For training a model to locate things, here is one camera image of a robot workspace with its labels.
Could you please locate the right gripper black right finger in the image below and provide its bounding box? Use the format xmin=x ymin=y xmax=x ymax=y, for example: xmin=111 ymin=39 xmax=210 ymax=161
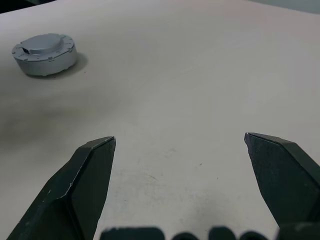
xmin=243 ymin=132 xmax=320 ymax=230

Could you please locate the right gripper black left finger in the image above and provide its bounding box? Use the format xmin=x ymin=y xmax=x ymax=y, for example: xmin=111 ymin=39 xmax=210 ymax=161
xmin=4 ymin=136 xmax=117 ymax=240

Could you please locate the round hinged housing lid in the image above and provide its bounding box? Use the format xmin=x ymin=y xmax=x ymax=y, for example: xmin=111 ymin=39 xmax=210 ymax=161
xmin=10 ymin=32 xmax=76 ymax=62

